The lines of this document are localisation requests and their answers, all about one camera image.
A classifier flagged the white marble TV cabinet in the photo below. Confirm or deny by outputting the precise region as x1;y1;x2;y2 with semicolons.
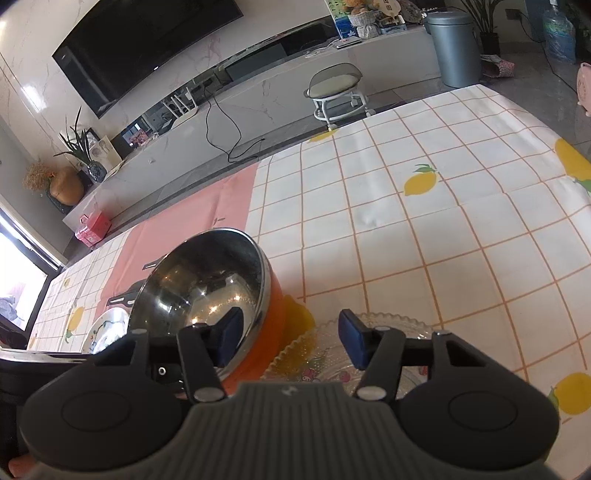
62;25;441;232

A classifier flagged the glass door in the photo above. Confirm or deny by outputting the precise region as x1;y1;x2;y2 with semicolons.
0;208;52;334

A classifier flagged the black television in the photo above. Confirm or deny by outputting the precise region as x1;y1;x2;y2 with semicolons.
52;0;245;119

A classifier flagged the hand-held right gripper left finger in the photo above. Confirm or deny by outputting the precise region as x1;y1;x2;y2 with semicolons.
90;307;245;403

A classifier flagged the steel bowl with orange outside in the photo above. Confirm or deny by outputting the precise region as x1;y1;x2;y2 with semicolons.
130;227;283;398

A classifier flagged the white painted plate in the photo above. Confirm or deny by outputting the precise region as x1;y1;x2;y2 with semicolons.
82;307;132;356

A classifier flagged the orange vase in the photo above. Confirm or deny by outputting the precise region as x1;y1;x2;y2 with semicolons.
50;166;86;206

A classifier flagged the blue water bottle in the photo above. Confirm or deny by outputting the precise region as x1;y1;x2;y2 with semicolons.
545;7;578;64

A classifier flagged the potted plant with long leaves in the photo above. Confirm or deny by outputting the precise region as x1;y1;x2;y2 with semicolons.
462;0;505;57

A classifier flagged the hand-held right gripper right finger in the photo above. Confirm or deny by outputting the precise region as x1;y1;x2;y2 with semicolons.
338;310;492;403

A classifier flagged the pink placemat with cutlery print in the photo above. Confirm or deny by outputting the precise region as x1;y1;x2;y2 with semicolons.
99;162;259;315

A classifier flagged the white stool with grey backrest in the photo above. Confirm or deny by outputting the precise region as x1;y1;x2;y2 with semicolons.
304;63;371;132

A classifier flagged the pink round object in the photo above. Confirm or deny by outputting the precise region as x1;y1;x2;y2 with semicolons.
577;62;591;116

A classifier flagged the aloe plant in blue vase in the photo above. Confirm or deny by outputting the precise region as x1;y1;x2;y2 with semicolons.
54;107;108;184

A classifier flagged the grey trash can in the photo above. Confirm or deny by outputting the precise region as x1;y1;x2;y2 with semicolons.
425;11;484;88

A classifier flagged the lemon print checked tablecloth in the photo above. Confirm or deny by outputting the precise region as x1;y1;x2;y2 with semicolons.
27;83;591;418

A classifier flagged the pink patterned bag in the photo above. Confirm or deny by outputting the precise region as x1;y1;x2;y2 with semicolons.
482;54;515;79

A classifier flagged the red box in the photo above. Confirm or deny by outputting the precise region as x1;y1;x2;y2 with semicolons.
74;213;112;248

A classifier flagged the black cable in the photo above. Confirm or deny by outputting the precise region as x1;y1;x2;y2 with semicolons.
205;95;267;162

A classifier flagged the dried flower bunch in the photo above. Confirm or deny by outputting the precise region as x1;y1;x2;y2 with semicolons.
23;161;57;191

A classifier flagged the clear glass plate with print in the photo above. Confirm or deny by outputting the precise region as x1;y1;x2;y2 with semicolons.
261;312;437;398

